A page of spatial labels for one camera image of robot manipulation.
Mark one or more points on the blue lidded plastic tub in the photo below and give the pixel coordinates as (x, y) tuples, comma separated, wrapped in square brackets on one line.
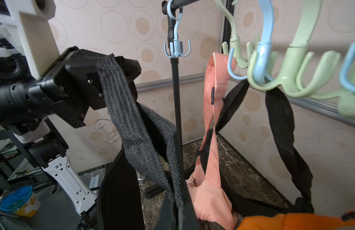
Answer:
[(22, 202)]

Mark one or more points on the light green hook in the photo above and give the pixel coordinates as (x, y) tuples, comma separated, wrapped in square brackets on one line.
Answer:
[(346, 99), (235, 40), (297, 59)]

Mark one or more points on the light blue hook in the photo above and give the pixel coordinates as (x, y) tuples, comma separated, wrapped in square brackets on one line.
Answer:
[(260, 73), (343, 75), (176, 47)]

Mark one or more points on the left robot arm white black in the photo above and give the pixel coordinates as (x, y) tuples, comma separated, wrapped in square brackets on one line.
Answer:
[(34, 134)]

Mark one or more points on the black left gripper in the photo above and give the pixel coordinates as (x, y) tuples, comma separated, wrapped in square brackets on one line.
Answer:
[(71, 87)]

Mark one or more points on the aluminium rail left wall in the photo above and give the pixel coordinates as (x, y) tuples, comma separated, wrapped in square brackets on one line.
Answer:
[(168, 82)]

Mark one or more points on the orange backpack bottom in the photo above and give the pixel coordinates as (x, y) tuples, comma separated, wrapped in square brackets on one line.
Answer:
[(150, 147)]

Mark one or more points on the pink sling bag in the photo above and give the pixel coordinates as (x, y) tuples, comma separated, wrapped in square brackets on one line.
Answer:
[(209, 200)]

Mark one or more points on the dark grey clothes rack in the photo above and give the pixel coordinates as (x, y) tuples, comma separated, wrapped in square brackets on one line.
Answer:
[(174, 65)]

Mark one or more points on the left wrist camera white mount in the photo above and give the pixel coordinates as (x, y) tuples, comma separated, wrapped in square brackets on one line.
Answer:
[(24, 24)]

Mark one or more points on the black sling bag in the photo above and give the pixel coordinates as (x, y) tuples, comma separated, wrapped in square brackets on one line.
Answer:
[(282, 125)]

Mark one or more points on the chrome jewelry stand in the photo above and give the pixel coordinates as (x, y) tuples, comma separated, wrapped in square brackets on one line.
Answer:
[(112, 135)]

